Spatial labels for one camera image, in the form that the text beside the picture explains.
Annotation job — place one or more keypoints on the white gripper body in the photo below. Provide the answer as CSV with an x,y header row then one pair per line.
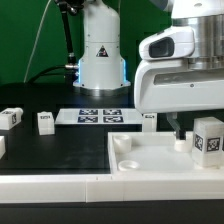
x,y
169,86

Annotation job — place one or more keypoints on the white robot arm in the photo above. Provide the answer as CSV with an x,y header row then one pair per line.
x,y
206,18

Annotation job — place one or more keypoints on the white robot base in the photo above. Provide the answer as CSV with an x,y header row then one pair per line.
x,y
102,70

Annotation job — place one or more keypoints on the white U-shaped fence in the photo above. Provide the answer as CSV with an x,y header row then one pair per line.
x,y
109,188

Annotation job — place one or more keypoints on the white square tabletop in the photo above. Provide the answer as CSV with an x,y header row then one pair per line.
x,y
152,152

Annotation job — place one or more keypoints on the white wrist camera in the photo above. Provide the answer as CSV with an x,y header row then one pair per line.
x,y
174,42

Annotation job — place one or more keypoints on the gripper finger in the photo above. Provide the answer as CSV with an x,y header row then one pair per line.
x,y
172,120

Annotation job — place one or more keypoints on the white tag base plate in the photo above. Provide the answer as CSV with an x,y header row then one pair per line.
x,y
95,116

